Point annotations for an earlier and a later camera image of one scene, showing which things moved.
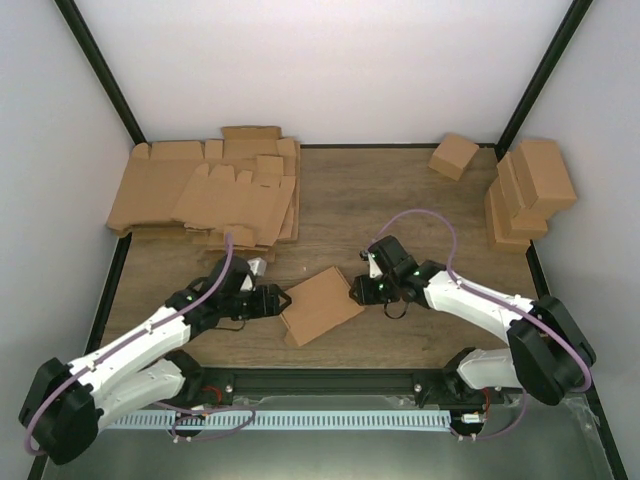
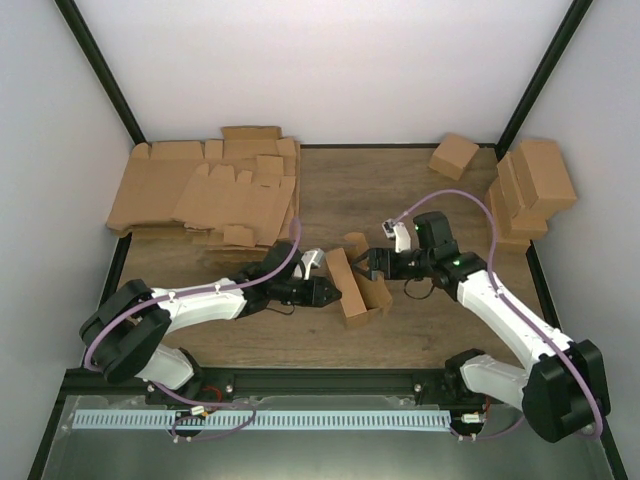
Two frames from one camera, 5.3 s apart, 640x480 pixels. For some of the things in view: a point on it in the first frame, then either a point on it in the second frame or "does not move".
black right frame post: [574, 16] does not move
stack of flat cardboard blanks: [246, 184] does not move
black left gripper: [269, 305] to [318, 288]
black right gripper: [365, 294] to [375, 255]
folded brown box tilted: [453, 155] does not move
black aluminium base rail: [222, 385] does not move
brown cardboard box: [319, 303] to [363, 299]
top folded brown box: [540, 176] does not move
